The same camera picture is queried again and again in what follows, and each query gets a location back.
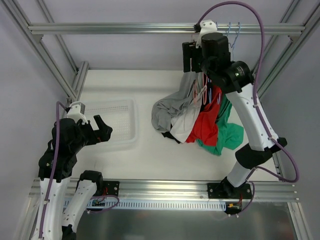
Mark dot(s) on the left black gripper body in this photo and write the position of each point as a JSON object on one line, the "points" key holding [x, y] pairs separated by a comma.
{"points": [[89, 133]]}

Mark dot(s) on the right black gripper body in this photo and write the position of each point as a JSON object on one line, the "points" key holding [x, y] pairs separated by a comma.
{"points": [[191, 56]]}

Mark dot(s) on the pink wire hanger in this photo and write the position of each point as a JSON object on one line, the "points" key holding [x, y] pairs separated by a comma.
{"points": [[205, 88], [195, 92]]}

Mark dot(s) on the grey tank top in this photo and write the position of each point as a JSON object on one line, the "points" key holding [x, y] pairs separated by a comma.
{"points": [[176, 103]]}

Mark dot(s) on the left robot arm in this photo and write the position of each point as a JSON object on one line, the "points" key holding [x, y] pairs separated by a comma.
{"points": [[54, 221]]}

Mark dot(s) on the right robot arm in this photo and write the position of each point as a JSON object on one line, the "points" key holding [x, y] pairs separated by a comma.
{"points": [[212, 57]]}

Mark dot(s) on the black tank top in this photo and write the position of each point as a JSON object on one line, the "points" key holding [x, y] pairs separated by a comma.
{"points": [[198, 104]]}

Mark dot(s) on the white tank top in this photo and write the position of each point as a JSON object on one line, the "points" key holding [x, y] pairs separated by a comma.
{"points": [[182, 125]]}

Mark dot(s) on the red tank top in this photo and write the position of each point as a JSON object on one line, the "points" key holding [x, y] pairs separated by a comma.
{"points": [[205, 127]]}

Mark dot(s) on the green tank top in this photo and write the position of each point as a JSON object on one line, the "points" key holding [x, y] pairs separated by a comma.
{"points": [[230, 135]]}

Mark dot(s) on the white plastic basket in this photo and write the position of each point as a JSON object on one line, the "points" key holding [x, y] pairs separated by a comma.
{"points": [[119, 113]]}

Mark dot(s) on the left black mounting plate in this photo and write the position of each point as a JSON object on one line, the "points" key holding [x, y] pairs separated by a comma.
{"points": [[110, 187]]}

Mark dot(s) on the black mounting plate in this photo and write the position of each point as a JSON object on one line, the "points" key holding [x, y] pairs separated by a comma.
{"points": [[225, 190], [110, 187]]}

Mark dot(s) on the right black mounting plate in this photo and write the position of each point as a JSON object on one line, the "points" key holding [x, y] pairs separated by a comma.
{"points": [[225, 190]]}

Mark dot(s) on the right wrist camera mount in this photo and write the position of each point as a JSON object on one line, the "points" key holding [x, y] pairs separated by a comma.
{"points": [[203, 28]]}

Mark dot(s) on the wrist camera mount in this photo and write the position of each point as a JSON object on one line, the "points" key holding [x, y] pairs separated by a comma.
{"points": [[77, 113], [203, 28]]}

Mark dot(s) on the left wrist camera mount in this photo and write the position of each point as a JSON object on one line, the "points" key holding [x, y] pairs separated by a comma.
{"points": [[77, 113]]}

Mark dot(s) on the white slotted cable duct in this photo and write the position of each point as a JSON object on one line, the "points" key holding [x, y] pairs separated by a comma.
{"points": [[133, 204]]}

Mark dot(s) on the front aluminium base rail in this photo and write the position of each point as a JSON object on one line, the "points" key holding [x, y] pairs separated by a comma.
{"points": [[196, 190]]}

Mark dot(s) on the aluminium hanging rail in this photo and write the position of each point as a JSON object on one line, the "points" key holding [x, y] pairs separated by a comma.
{"points": [[159, 28]]}

